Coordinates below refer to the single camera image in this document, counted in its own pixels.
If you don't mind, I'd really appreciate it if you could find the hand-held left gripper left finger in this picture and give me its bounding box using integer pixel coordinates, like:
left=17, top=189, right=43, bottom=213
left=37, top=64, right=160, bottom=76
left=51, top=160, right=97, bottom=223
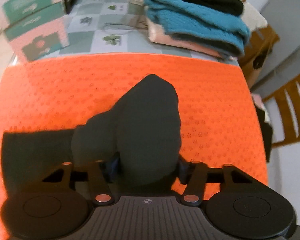
left=41, top=156, right=120, bottom=205

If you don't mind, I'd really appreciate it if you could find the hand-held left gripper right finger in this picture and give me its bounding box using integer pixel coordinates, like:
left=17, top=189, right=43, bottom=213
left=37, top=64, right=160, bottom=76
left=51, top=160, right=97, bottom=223
left=176, top=155, right=267, bottom=207

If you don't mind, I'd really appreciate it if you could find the dark grey garment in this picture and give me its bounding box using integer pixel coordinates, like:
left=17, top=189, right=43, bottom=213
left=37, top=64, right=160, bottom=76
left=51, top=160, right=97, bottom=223
left=1, top=74, right=182, bottom=198

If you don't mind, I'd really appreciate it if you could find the wooden chair with clothes pile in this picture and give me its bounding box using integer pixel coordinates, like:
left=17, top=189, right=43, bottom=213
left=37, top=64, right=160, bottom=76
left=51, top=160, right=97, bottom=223
left=262, top=71, right=300, bottom=147

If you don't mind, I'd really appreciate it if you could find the orange flower-patterned mat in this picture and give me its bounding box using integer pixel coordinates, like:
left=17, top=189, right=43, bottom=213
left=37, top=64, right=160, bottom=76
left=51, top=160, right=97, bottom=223
left=0, top=52, right=269, bottom=240

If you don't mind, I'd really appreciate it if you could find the black printed garment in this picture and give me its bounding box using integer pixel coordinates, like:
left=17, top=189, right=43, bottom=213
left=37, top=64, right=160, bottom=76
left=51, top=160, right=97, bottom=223
left=255, top=104, right=273, bottom=163

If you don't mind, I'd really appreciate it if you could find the pink folded sweater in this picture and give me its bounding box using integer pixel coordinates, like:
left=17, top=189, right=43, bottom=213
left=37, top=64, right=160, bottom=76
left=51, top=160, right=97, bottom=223
left=147, top=17, right=238, bottom=61

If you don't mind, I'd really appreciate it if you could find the leaf-patterned checked tablecloth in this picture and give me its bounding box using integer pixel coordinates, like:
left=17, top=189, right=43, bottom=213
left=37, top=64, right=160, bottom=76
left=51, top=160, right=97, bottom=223
left=11, top=0, right=240, bottom=67

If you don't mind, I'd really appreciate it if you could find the brown cardboard box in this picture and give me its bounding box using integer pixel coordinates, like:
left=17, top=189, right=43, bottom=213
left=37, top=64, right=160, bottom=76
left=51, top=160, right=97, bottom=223
left=237, top=26, right=280, bottom=88

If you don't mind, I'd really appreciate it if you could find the blue knitted sweater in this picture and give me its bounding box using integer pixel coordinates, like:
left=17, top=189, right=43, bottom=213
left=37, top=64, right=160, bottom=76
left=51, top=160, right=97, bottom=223
left=143, top=0, right=252, bottom=57

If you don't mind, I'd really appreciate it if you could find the white crumpled cloth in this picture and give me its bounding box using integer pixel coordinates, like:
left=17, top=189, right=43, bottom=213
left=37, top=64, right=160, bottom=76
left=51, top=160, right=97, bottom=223
left=240, top=0, right=268, bottom=29

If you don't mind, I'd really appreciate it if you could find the thin grey cable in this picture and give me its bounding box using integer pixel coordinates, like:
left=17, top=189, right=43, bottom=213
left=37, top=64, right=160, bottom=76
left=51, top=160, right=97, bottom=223
left=104, top=22, right=140, bottom=30

